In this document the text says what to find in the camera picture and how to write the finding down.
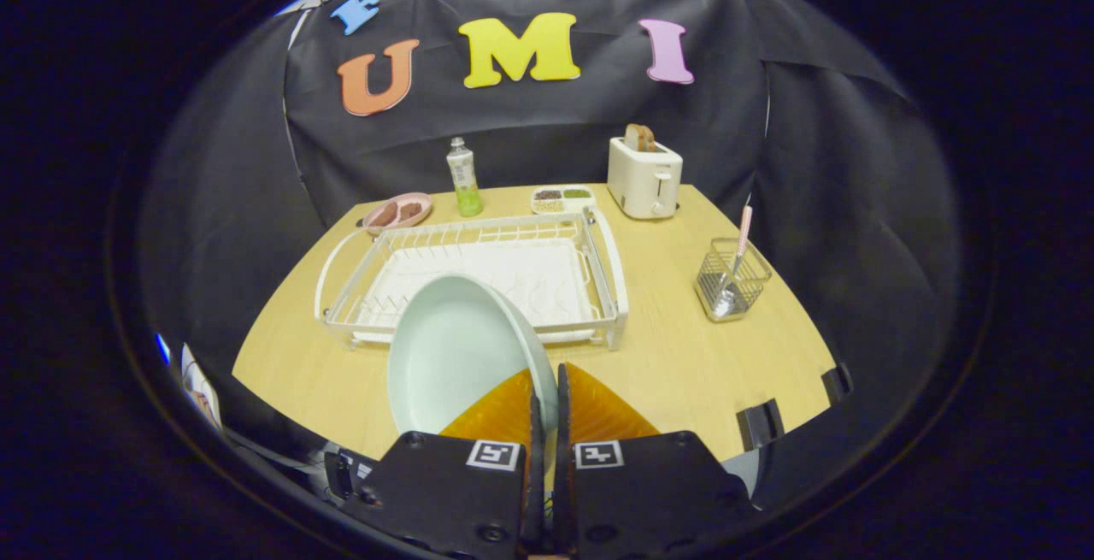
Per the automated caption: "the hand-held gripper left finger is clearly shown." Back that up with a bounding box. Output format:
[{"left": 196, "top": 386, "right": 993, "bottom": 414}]
[{"left": 355, "top": 366, "right": 545, "bottom": 560}]

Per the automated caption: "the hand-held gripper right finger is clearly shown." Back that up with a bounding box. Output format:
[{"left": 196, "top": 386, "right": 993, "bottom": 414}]
[{"left": 554, "top": 362, "right": 757, "bottom": 560}]

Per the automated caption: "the pale green plate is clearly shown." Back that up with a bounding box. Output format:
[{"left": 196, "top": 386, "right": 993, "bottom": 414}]
[{"left": 386, "top": 273, "right": 560, "bottom": 437}]

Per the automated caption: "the white wire dish rack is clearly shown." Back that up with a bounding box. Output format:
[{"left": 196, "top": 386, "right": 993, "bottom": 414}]
[{"left": 314, "top": 206, "right": 630, "bottom": 351}]

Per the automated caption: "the clear wire mesh basket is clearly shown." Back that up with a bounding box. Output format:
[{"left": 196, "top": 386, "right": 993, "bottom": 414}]
[{"left": 695, "top": 238, "right": 773, "bottom": 323}]

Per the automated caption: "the pink checked handle spoon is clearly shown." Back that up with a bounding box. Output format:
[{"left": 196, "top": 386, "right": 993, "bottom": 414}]
[{"left": 714, "top": 205, "right": 754, "bottom": 317}]

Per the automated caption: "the pink divided dish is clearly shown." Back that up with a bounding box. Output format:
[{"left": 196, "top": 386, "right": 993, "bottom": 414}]
[{"left": 362, "top": 192, "right": 433, "bottom": 234}]

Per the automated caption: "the black table clamp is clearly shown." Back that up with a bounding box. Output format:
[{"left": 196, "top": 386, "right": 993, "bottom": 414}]
[
  {"left": 821, "top": 362, "right": 854, "bottom": 407},
  {"left": 737, "top": 398, "right": 785, "bottom": 451}
]

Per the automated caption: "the white divided bean tray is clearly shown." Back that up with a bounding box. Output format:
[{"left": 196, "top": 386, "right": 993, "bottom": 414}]
[{"left": 530, "top": 186, "right": 597, "bottom": 215}]

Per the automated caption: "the cream toaster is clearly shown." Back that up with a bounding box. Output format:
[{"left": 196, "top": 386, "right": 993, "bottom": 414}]
[{"left": 607, "top": 136, "right": 684, "bottom": 220}]

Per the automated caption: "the green drink bottle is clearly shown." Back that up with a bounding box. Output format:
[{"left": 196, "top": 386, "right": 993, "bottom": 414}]
[{"left": 446, "top": 137, "right": 485, "bottom": 218}]

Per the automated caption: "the black backdrop cloth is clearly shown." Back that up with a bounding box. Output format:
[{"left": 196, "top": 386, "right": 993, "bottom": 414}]
[{"left": 137, "top": 0, "right": 962, "bottom": 492}]

